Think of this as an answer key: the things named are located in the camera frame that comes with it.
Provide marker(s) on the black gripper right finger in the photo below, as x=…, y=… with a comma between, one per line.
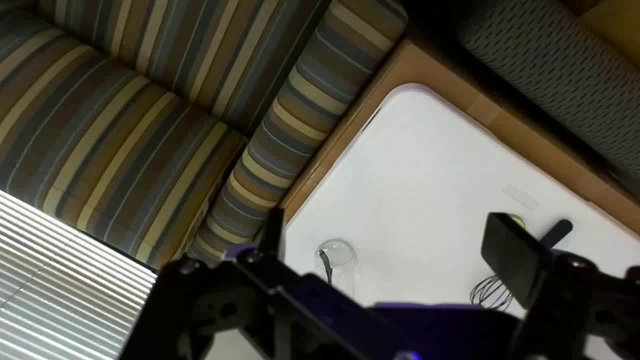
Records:
x=517, y=261

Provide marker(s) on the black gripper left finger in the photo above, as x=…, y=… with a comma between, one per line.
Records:
x=274, y=235

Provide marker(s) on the gold metal jar lid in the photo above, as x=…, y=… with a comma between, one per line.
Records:
x=522, y=219

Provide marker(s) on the clear glass jar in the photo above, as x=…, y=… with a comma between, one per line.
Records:
x=337, y=256

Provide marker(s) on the white foam board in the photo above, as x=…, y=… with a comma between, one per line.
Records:
x=413, y=201

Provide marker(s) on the striped fabric sofa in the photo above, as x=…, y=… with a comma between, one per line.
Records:
x=133, y=120

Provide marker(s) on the grey fabric couch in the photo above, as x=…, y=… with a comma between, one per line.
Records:
x=560, y=73

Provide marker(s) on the white window blinds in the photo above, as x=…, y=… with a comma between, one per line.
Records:
x=60, y=286

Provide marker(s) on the yellow cushion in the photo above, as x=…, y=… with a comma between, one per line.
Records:
x=616, y=27

